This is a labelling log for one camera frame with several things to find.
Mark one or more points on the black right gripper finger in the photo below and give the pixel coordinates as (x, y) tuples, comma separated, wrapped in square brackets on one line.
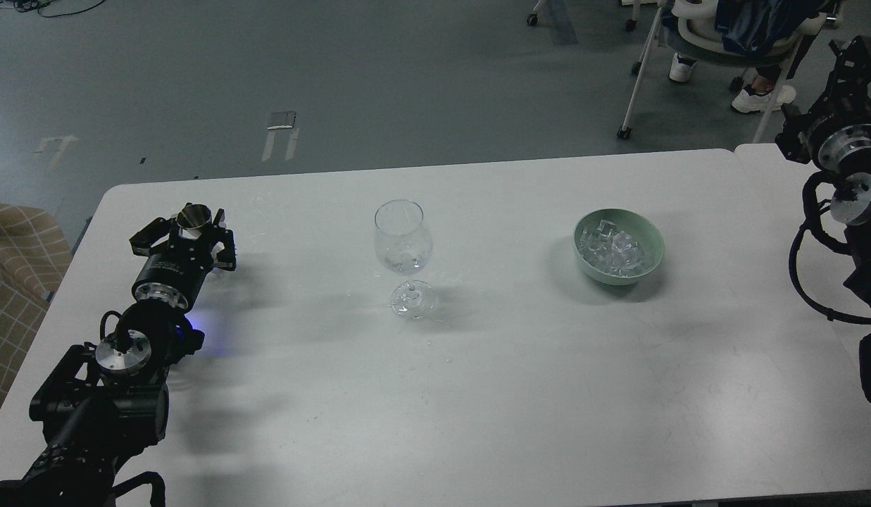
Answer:
[(850, 77)]

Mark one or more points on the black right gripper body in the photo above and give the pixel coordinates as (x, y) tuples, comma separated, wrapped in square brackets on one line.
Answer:
[(834, 135)]

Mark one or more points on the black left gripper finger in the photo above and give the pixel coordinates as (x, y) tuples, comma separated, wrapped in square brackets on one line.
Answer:
[(156, 238), (221, 238)]

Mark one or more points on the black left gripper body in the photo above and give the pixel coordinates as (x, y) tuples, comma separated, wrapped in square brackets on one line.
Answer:
[(177, 276)]

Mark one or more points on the steel cocktail jigger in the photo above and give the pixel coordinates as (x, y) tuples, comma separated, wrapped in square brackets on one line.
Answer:
[(194, 218)]

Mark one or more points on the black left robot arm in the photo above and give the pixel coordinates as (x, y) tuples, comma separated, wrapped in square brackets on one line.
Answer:
[(106, 402)]

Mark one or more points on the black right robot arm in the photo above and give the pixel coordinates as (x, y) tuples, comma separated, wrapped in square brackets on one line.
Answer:
[(837, 213)]

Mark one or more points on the clear wine glass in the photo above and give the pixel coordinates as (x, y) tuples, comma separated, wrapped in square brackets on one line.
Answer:
[(404, 244)]

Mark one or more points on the clear ice cubes pile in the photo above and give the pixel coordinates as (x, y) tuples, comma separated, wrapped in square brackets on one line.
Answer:
[(612, 250)]

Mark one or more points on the tan checkered sofa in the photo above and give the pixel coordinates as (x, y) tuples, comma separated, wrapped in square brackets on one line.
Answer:
[(34, 258)]

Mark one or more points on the seated person with sneakers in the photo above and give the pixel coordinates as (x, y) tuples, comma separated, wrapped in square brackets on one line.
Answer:
[(752, 29)]

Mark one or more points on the white office chair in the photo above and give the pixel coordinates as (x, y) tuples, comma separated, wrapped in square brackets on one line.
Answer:
[(696, 39)]

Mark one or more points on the green bowl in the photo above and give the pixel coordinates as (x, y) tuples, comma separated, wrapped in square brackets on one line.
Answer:
[(642, 229)]

